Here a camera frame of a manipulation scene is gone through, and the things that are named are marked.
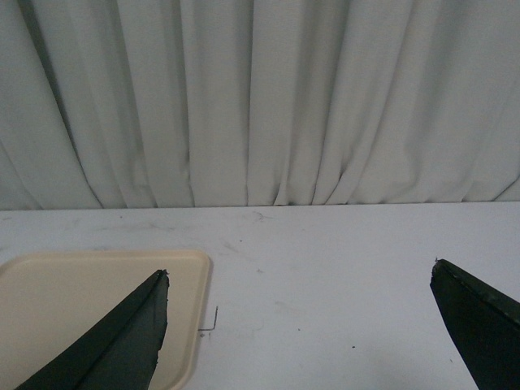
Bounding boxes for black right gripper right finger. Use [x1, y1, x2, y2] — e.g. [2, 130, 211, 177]
[430, 259, 519, 389]

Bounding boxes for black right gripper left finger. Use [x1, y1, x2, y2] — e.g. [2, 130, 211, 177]
[18, 270, 169, 389]

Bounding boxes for beige square plate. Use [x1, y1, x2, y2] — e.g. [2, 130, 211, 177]
[1, 250, 211, 389]

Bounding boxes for white curtain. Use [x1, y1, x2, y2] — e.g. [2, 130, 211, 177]
[1, 1, 519, 210]

